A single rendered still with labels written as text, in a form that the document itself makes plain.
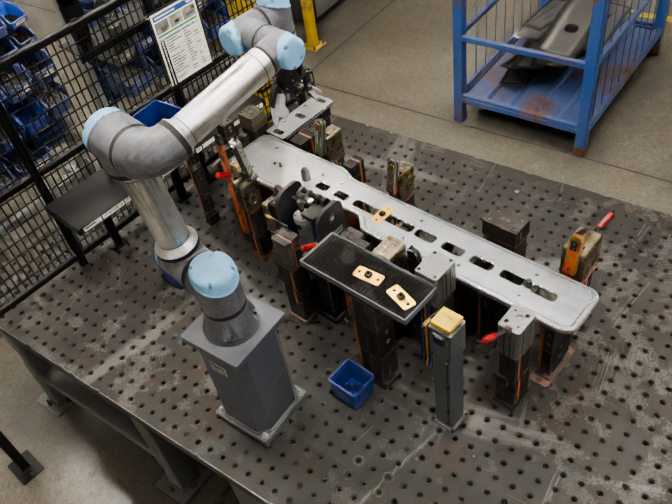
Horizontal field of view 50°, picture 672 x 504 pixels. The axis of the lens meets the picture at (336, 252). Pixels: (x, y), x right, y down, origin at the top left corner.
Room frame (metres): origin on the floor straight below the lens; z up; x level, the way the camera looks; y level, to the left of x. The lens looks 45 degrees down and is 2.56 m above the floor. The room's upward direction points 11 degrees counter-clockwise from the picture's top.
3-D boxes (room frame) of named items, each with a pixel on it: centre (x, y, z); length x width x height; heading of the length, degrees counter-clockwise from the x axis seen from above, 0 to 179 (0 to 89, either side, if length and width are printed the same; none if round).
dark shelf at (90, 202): (2.24, 0.57, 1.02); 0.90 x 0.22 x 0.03; 131
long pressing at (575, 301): (1.68, -0.19, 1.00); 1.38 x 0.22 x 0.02; 41
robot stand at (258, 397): (1.26, 0.31, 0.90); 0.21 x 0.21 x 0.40; 48
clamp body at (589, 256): (1.37, -0.70, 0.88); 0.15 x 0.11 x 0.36; 131
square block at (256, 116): (2.33, 0.22, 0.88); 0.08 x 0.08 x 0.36; 41
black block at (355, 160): (2.01, -0.12, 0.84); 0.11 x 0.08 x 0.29; 131
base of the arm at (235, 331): (1.26, 0.31, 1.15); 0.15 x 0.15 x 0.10
